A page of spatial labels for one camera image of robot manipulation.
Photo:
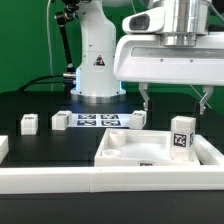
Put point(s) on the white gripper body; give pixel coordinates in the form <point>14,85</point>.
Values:
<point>142,58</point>

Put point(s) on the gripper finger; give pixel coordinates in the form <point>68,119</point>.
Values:
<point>203,103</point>
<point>143,89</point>

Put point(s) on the white square table top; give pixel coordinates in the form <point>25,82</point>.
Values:
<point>125,147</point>

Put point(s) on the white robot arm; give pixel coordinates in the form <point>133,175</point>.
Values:
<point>168,43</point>

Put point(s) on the apriltag base marker sheet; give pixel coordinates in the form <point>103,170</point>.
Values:
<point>100,120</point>

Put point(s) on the white right fence piece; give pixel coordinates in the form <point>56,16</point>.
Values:
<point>206,152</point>

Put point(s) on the white fence piece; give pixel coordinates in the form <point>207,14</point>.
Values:
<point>206,152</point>
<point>4,148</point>

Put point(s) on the white front fence bar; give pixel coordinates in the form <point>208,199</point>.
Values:
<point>110,179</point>

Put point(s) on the white left fence piece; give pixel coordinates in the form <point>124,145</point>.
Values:
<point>4,148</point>

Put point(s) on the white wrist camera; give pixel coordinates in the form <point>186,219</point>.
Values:
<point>149,21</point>

